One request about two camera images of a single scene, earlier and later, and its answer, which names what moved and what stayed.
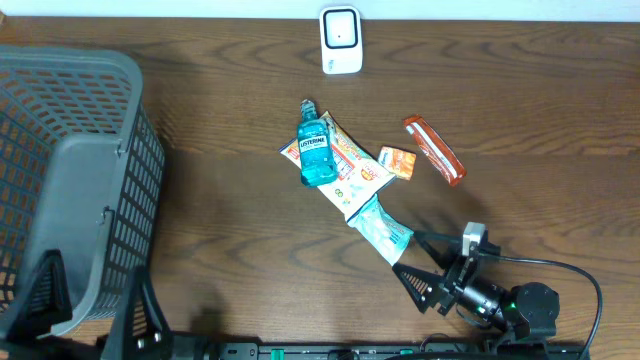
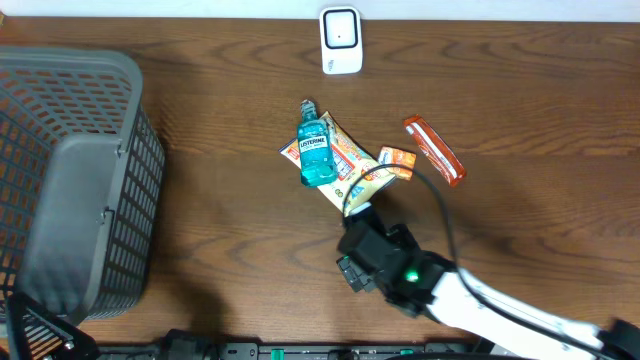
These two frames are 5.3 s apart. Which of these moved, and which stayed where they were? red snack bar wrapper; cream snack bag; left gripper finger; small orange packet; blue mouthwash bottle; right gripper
Moved: left gripper finger; right gripper
Stayed: small orange packet; blue mouthwash bottle; red snack bar wrapper; cream snack bag
